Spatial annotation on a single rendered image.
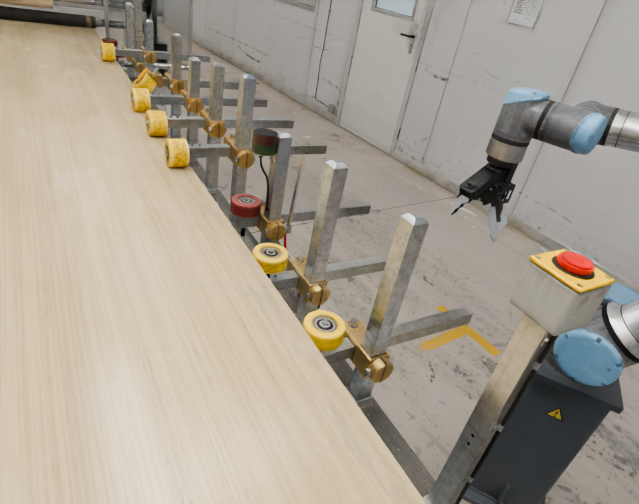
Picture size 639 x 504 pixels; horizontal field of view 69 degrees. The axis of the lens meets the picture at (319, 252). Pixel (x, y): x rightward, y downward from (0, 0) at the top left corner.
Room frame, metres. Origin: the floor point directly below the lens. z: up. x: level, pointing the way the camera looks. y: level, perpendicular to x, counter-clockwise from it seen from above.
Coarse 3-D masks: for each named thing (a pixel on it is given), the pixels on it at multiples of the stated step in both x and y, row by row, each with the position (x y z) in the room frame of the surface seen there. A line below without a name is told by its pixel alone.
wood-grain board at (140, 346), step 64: (0, 64) 1.86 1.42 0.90; (64, 64) 2.05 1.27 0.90; (0, 128) 1.24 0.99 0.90; (64, 128) 1.34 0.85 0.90; (128, 128) 1.45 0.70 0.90; (0, 192) 0.90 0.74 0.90; (64, 192) 0.96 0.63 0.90; (128, 192) 1.02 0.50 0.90; (192, 192) 1.09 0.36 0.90; (0, 256) 0.68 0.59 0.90; (64, 256) 0.72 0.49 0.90; (128, 256) 0.76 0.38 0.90; (192, 256) 0.80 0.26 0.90; (0, 320) 0.52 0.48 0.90; (64, 320) 0.55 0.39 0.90; (128, 320) 0.58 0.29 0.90; (192, 320) 0.61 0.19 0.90; (256, 320) 0.65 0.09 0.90; (0, 384) 0.41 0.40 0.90; (64, 384) 0.43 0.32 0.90; (128, 384) 0.45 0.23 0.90; (192, 384) 0.47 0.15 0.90; (256, 384) 0.50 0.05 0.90; (320, 384) 0.53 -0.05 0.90; (0, 448) 0.32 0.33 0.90; (64, 448) 0.34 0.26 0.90; (128, 448) 0.35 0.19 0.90; (192, 448) 0.37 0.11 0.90; (256, 448) 0.39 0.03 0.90; (320, 448) 0.41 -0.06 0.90; (384, 448) 0.43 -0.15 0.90
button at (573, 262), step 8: (560, 256) 0.49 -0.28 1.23; (568, 256) 0.48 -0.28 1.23; (576, 256) 0.49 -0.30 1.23; (560, 264) 0.47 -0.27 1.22; (568, 264) 0.47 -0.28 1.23; (576, 264) 0.47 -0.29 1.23; (584, 264) 0.47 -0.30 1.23; (592, 264) 0.48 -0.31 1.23; (576, 272) 0.46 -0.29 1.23; (584, 272) 0.46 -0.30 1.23
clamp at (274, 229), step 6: (264, 216) 1.10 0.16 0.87; (264, 222) 1.08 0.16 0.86; (270, 222) 1.07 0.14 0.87; (276, 222) 1.08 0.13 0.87; (282, 222) 1.09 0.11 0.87; (258, 228) 1.11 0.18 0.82; (264, 228) 1.08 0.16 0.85; (270, 228) 1.06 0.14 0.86; (276, 228) 1.06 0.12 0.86; (282, 228) 1.07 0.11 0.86; (264, 234) 1.07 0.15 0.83; (270, 234) 1.05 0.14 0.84; (276, 234) 1.06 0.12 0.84; (282, 234) 1.08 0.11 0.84
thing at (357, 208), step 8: (296, 208) 1.20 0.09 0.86; (304, 208) 1.21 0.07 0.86; (312, 208) 1.22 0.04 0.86; (344, 208) 1.27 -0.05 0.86; (352, 208) 1.29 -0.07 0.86; (360, 208) 1.30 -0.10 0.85; (368, 208) 1.32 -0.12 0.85; (256, 216) 1.11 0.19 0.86; (288, 216) 1.16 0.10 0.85; (296, 216) 1.18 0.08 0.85; (304, 216) 1.19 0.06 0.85; (312, 216) 1.21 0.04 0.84; (344, 216) 1.27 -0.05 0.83; (240, 224) 1.08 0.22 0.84; (248, 224) 1.09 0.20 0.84; (256, 224) 1.11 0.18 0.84
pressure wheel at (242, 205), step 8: (232, 200) 1.08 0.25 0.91; (240, 200) 1.10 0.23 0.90; (248, 200) 1.10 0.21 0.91; (256, 200) 1.11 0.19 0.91; (232, 208) 1.07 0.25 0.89; (240, 208) 1.06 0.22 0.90; (248, 208) 1.06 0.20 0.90; (256, 208) 1.08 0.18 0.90; (240, 216) 1.06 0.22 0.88; (248, 216) 1.06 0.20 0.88
